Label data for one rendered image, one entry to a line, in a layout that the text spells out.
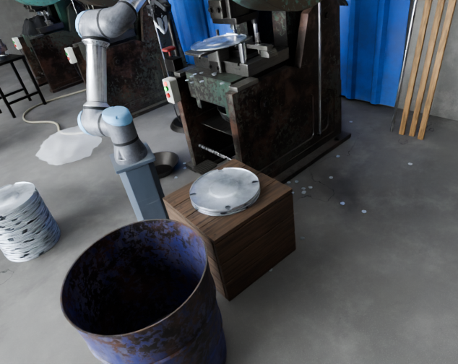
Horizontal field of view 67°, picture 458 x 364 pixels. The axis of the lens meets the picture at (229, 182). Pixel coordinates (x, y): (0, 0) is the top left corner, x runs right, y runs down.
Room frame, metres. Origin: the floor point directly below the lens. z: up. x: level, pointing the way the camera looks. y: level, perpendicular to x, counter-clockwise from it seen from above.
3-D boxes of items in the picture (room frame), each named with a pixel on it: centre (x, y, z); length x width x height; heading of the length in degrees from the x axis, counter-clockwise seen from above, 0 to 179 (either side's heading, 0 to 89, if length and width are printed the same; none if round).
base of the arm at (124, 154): (1.45, 0.42, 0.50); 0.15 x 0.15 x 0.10
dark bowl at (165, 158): (2.03, 0.45, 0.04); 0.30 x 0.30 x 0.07
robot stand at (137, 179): (1.45, 0.42, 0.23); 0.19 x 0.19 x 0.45; 19
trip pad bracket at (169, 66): (2.05, 0.18, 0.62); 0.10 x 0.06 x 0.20; 35
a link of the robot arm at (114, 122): (1.46, 0.43, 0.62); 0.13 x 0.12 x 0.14; 60
